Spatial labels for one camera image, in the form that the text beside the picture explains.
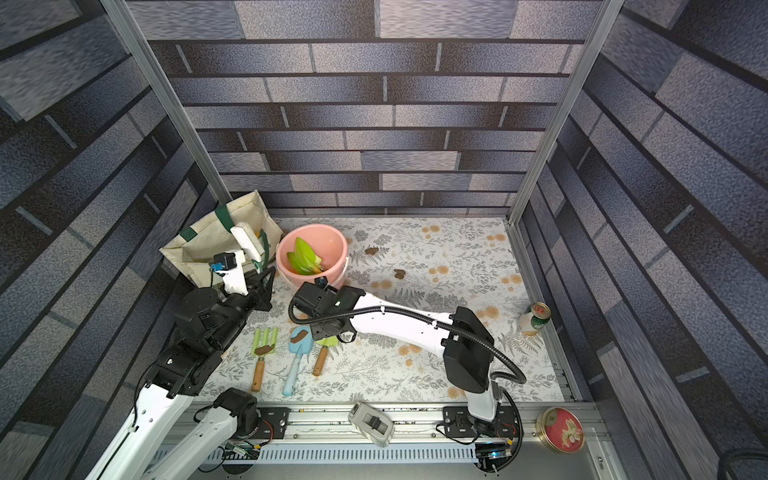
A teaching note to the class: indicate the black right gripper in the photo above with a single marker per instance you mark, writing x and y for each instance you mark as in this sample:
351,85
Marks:
302,302

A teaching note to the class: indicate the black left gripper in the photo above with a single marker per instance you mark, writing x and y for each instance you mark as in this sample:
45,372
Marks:
258,293

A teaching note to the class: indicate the green shovel brown handle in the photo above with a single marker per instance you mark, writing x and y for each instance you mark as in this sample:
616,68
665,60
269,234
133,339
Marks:
298,243

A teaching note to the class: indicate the green trowel brown handle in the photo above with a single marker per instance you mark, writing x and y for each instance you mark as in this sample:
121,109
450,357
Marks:
325,345

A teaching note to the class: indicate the pink plastic bucket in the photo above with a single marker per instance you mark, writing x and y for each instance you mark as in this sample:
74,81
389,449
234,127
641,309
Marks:
327,242

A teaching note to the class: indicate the green trowel yellow blue handle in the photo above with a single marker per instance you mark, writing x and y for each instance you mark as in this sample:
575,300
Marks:
297,264

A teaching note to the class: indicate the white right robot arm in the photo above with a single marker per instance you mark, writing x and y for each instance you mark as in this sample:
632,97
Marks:
471,360

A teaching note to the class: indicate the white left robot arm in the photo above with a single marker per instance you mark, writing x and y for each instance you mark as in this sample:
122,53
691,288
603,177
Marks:
209,322

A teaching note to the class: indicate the blue trowel with soil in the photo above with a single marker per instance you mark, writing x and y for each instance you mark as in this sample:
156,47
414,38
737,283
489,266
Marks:
300,344

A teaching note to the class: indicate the cream canvas tote bag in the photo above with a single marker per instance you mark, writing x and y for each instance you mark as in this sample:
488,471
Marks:
193,249

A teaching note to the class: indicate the round red gold tin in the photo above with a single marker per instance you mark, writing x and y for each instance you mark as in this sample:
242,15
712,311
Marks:
560,430

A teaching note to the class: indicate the green hand rake wooden handle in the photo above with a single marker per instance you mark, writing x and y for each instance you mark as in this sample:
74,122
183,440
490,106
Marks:
264,343

